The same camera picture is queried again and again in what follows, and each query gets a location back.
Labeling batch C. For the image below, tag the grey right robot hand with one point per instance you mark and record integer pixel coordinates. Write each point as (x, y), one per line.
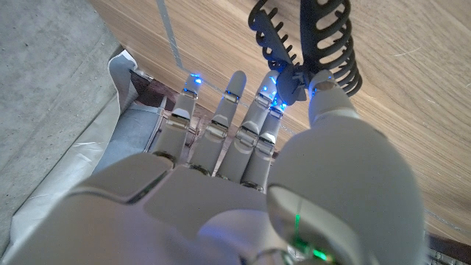
(206, 213)

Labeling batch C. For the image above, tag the black claw hair clip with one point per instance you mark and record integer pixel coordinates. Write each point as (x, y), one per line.
(311, 29)

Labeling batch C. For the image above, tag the printed living room backdrop cloth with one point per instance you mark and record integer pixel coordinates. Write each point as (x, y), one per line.
(129, 129)

